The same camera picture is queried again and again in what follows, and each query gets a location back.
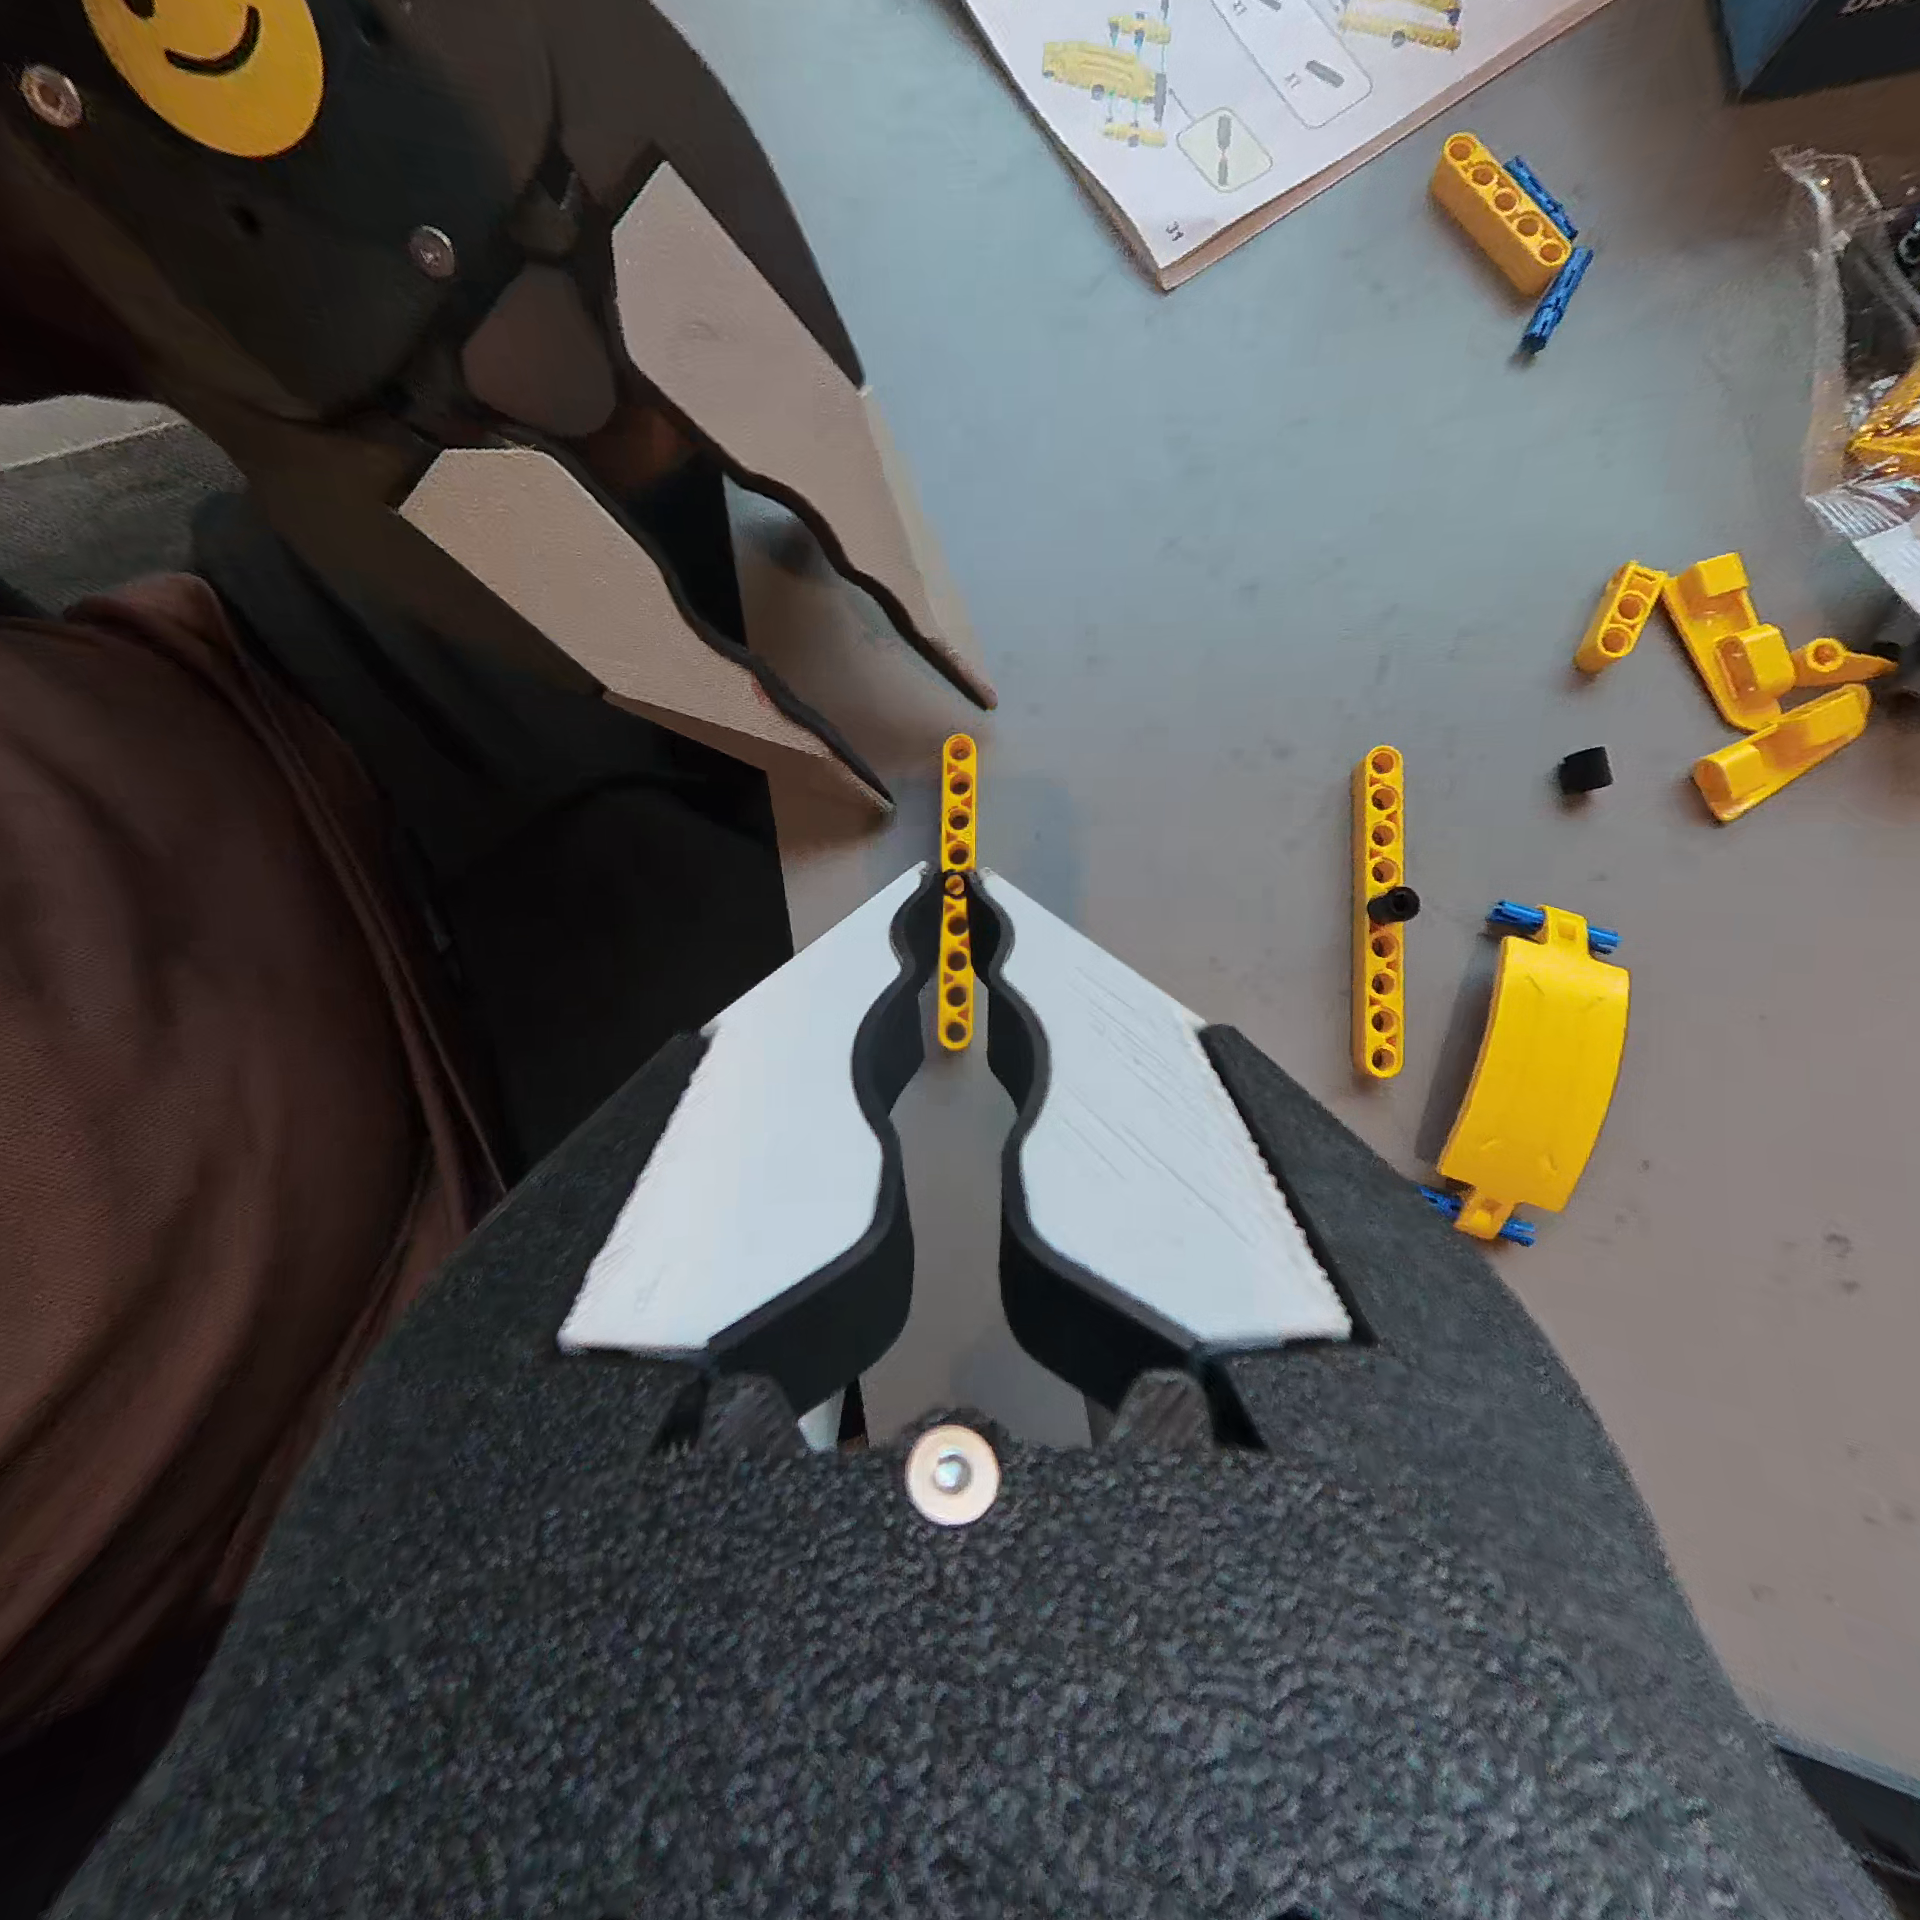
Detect blue cardboard kit box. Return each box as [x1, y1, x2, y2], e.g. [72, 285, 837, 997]
[1709, 0, 1920, 106]

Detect clear bag yellow connectors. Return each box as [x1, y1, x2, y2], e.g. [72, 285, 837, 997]
[1768, 143, 1920, 601]

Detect grey desk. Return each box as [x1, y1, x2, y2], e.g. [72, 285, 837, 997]
[652, 0, 1920, 1801]

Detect person's left forearm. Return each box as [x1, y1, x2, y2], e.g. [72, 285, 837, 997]
[0, 164, 287, 409]

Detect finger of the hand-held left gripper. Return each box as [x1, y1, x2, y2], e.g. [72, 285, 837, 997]
[397, 447, 896, 815]
[612, 162, 993, 710]

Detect short thick yellow beam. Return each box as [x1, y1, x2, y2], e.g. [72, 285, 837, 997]
[1429, 132, 1574, 298]

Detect long yellow holed beam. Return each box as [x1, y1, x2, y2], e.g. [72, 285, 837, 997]
[937, 732, 980, 1051]
[1351, 745, 1407, 1081]

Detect yellow curved panel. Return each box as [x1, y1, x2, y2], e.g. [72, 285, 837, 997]
[1430, 903, 1632, 1249]

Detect yellow slanted brick piece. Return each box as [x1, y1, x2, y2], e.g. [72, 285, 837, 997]
[1692, 685, 1874, 826]

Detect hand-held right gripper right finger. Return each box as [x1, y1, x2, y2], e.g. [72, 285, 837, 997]
[959, 870, 1352, 1414]

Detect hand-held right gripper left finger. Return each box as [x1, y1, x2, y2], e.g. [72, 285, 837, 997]
[558, 865, 943, 1450]

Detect person's torso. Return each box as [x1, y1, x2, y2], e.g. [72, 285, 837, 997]
[0, 577, 505, 1757]

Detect white instruction booklet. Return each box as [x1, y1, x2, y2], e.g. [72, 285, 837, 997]
[959, 0, 1614, 291]

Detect small yellow three-hole beam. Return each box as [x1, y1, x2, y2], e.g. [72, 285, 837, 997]
[1574, 559, 1671, 676]

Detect yellow angled panel piece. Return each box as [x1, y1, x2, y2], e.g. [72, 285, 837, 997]
[1662, 550, 1900, 732]

